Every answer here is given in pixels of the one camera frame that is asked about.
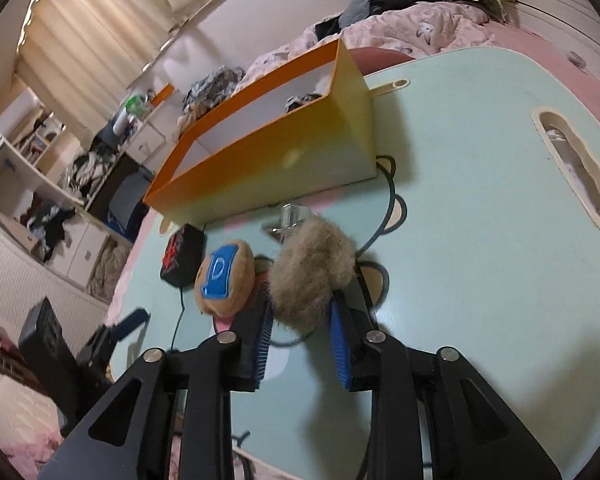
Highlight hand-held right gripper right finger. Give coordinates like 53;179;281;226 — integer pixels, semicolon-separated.
327;271;563;480

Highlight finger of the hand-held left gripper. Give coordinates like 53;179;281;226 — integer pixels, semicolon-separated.
106;308;151;345

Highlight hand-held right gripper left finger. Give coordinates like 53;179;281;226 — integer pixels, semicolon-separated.
37;287;276;480

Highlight brown plush with blue patch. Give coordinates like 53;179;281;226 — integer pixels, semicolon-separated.
194;239;256;318

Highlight tan fluffy pompom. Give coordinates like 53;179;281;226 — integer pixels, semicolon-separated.
270;217;358;333

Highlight chrome metal knob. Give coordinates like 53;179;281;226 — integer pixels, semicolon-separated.
262;203;311;241

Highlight orange cardboard box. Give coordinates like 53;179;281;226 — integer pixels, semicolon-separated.
143;37;379;224

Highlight beige cloth on floor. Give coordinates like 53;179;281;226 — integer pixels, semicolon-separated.
87;237;133;301

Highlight white quilted cushion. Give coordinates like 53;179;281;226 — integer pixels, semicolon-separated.
0;375;66;466

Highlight black pouch with red print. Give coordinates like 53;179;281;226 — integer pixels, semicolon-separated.
159;223;207;288

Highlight white shelf unit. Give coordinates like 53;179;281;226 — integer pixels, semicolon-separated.
0;85;136;286

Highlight dark clothes in shelf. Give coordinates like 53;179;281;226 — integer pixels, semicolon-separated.
20;195;78;261

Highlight black chair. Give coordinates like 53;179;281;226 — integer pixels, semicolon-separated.
87;152;153;241

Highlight clothes heap on desk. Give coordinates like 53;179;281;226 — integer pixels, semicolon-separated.
62;140;123;201

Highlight white desk with drawer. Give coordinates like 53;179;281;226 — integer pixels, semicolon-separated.
125;105;171;166

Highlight small orange box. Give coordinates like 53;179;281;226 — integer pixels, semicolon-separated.
150;83;176;107

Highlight dark patterned small item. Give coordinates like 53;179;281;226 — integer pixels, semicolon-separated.
285;92;326;113

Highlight black white patterned clothes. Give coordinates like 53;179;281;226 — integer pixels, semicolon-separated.
181;66;246;113

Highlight maroon cushion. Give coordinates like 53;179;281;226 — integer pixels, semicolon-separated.
347;46;416;76

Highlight cream curtain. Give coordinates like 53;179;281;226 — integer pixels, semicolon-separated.
17;0;276;126

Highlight pink printed blanket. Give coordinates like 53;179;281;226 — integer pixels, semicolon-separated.
177;1;496;133

